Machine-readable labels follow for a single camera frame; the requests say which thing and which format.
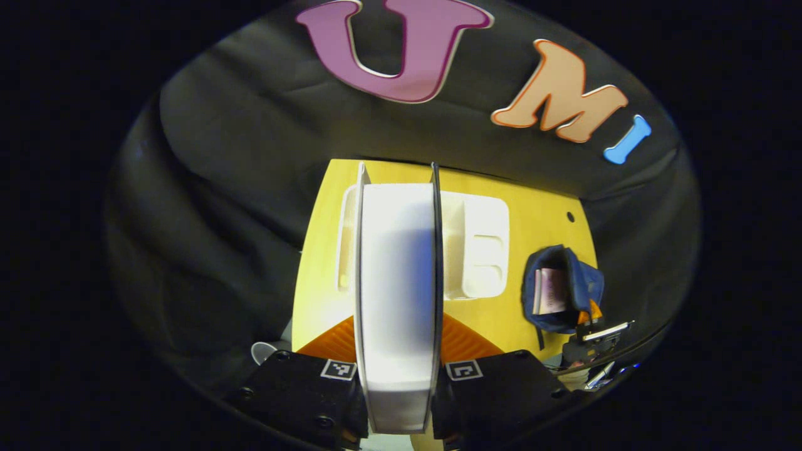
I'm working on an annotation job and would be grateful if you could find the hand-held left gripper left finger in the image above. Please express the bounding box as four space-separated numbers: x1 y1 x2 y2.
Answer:
224 314 369 450

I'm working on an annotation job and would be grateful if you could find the blue schoolbag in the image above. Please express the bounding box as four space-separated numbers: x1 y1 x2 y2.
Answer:
521 244 606 351

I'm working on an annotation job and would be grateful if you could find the white round object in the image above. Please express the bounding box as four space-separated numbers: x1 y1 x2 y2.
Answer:
251 341 280 366

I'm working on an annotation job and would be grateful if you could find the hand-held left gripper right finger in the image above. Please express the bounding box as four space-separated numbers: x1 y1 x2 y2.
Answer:
431 312 572 450

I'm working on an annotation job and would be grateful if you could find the black backdrop cloth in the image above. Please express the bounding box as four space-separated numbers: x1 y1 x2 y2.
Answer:
107 0 700 405

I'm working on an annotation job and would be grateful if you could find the white bookshelf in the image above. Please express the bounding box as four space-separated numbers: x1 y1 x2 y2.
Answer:
335 183 510 301

